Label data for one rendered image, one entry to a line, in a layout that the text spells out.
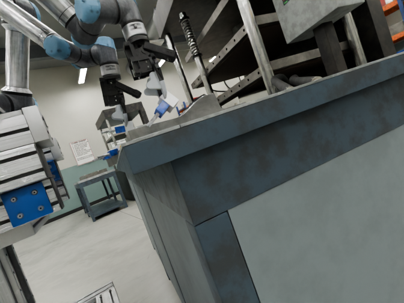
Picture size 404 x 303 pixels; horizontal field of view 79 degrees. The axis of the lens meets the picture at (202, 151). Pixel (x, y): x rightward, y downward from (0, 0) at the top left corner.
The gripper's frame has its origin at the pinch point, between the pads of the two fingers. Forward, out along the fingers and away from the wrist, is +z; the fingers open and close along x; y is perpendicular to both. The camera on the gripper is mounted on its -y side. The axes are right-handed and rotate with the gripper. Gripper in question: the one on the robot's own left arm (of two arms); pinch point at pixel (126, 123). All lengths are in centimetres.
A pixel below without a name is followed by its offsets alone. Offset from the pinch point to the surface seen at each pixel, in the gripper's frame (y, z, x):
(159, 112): -7.9, -1.1, 31.5
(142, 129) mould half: -3.4, 3.5, 19.5
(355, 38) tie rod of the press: -138, -29, 4
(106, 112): -3, -41, -461
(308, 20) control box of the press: -81, -31, 25
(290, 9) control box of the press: -80, -39, 17
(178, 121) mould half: -17.2, 2.6, 19.5
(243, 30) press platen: -73, -41, -14
